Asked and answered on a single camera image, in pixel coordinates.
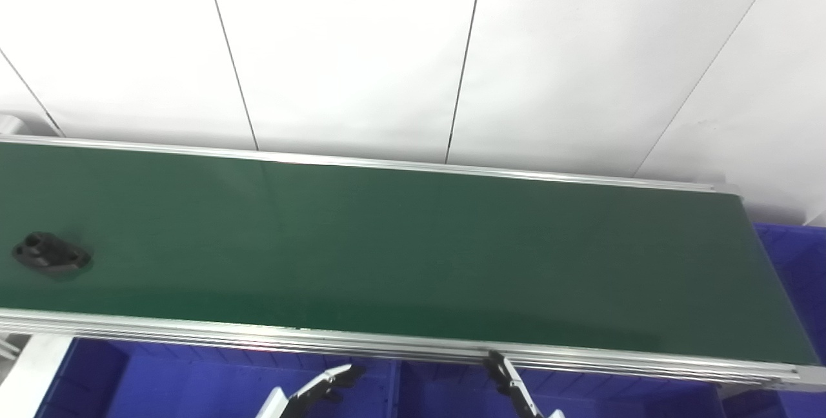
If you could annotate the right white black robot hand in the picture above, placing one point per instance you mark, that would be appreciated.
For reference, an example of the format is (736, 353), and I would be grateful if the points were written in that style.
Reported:
(513, 384)

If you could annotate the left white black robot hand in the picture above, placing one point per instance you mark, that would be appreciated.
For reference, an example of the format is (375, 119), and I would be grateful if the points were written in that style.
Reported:
(310, 391)

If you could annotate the black flanged plastic part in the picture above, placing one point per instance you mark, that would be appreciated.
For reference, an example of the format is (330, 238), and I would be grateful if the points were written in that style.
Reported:
(50, 254)

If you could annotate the blue plastic bin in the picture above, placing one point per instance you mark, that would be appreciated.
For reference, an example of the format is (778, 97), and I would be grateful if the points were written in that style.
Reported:
(181, 386)
(613, 398)
(797, 269)

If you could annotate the green conveyor belt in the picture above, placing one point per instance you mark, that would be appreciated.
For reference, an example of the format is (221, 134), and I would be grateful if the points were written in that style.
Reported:
(400, 250)

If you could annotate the white stand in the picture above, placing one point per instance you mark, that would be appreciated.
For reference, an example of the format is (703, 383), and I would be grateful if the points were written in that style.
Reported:
(29, 379)

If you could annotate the wide ribbed aluminium conveyor rail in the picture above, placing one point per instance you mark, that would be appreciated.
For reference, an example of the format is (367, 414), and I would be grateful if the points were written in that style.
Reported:
(258, 334)

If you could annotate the thin aluminium conveyor rail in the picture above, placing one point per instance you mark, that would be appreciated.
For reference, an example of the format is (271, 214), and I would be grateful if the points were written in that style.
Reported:
(387, 163)

